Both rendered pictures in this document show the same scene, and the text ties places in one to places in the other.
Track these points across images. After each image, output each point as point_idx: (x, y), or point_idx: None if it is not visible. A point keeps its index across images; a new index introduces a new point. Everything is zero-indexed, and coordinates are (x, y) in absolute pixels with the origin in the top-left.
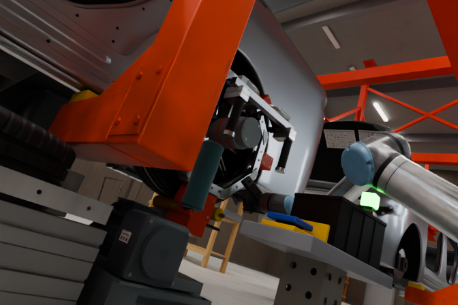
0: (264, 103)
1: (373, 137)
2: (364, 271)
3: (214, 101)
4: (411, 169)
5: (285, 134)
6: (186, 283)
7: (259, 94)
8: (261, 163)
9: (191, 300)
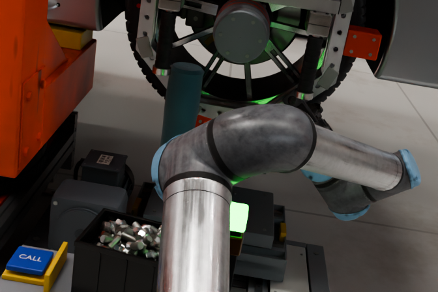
0: None
1: (190, 132)
2: None
3: (12, 98)
4: (168, 210)
5: (306, 26)
6: None
7: None
8: (345, 53)
9: (248, 257)
